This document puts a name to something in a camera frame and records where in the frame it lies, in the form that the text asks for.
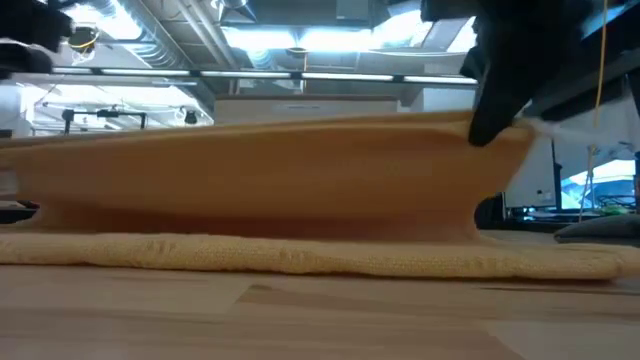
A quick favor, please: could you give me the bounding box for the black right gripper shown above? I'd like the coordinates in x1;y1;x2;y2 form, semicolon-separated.
422;0;596;149

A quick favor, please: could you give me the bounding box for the black camera stand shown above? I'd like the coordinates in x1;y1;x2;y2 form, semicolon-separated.
60;106;150;137

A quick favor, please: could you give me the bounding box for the black ceiling cable reel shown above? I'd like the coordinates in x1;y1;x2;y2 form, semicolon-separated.
66;24;101;65

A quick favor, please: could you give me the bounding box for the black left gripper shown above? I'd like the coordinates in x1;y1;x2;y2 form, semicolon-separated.
0;0;75;81

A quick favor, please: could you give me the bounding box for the orange-yellow towel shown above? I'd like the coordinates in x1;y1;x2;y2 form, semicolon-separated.
0;109;640;281

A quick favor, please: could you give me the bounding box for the black background equipment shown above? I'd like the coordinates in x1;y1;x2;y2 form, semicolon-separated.
473;193;507;231

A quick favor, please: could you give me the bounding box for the black rig strut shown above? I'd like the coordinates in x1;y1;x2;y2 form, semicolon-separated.
524;0;640;124

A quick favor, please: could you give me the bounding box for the white board panel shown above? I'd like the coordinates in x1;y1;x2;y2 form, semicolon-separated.
503;133;562;210

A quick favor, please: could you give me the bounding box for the dark grey waffle towel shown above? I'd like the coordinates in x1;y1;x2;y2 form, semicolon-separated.
552;213;640;247

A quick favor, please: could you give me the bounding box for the beige fabric storage box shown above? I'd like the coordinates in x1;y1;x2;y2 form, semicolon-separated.
213;94;401;127

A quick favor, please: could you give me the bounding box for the long white light bar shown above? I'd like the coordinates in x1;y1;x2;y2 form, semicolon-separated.
49;66;480;85

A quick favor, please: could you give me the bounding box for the black metal table frame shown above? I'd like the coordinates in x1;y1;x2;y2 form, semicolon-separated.
0;198;41;225

